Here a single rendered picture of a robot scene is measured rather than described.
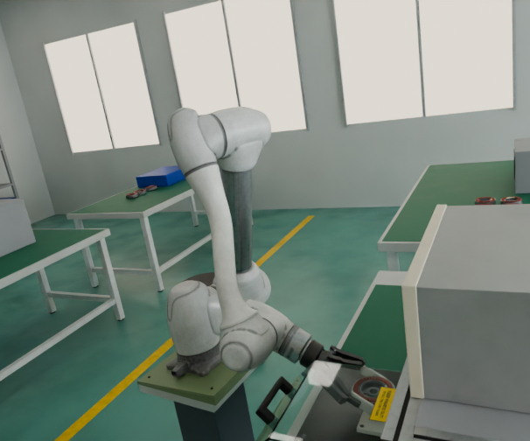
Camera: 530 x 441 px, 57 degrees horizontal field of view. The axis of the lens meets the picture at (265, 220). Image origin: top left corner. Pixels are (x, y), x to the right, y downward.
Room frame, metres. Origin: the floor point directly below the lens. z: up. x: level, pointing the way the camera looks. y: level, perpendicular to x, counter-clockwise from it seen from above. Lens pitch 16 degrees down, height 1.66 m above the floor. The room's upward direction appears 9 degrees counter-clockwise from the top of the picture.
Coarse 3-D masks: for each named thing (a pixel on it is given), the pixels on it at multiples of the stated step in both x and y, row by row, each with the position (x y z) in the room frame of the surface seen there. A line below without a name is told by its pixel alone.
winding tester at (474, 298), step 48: (432, 240) 0.86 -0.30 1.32; (480, 240) 0.83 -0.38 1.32; (528, 240) 0.79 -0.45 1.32; (432, 288) 0.67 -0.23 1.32; (480, 288) 0.65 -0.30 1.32; (528, 288) 0.62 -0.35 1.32; (432, 336) 0.67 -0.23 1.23; (480, 336) 0.64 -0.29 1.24; (528, 336) 0.61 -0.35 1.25; (432, 384) 0.68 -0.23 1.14; (480, 384) 0.64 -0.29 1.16; (528, 384) 0.61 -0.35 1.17
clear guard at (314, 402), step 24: (312, 384) 0.84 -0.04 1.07; (336, 384) 0.83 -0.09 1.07; (360, 384) 0.82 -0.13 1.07; (384, 384) 0.80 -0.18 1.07; (288, 408) 0.78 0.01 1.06; (312, 408) 0.77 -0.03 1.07; (336, 408) 0.76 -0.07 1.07; (360, 408) 0.75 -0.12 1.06; (264, 432) 0.77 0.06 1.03; (288, 432) 0.72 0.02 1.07; (312, 432) 0.71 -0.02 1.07; (336, 432) 0.70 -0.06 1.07; (360, 432) 0.69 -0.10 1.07
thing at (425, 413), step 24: (408, 384) 0.73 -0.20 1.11; (408, 408) 0.67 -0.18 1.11; (432, 408) 0.66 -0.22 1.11; (456, 408) 0.65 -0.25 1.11; (480, 408) 0.64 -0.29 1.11; (384, 432) 0.62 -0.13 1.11; (408, 432) 0.61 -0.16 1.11; (432, 432) 0.61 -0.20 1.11; (456, 432) 0.60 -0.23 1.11; (480, 432) 0.59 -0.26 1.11; (504, 432) 0.58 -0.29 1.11; (528, 432) 0.58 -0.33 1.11
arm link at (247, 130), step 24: (240, 120) 1.42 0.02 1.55; (264, 120) 1.48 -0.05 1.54; (240, 144) 1.42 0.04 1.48; (264, 144) 1.50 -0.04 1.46; (240, 168) 1.45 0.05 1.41; (240, 192) 1.48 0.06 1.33; (240, 216) 1.50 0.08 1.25; (240, 240) 1.52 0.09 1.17; (240, 264) 1.54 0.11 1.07; (240, 288) 1.53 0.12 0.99; (264, 288) 1.61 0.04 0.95
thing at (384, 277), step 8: (384, 272) 2.02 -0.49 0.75; (392, 272) 2.00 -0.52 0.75; (400, 272) 1.99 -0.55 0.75; (376, 280) 1.95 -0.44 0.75; (384, 280) 1.94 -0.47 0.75; (392, 280) 1.92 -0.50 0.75; (400, 280) 1.91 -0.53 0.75; (368, 296) 1.81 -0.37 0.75; (360, 304) 1.75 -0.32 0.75; (352, 320) 1.64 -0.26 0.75; (344, 336) 1.54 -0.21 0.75
